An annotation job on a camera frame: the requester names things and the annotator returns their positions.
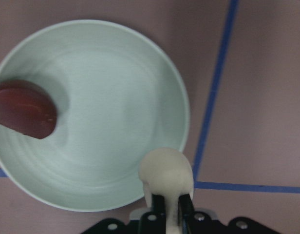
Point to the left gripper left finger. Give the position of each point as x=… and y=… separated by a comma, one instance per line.
x=154, y=221

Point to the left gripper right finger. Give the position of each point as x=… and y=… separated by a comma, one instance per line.
x=186, y=215

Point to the mint green plate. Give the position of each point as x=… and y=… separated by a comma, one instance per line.
x=118, y=96

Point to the brown bun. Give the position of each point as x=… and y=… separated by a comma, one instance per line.
x=26, y=108

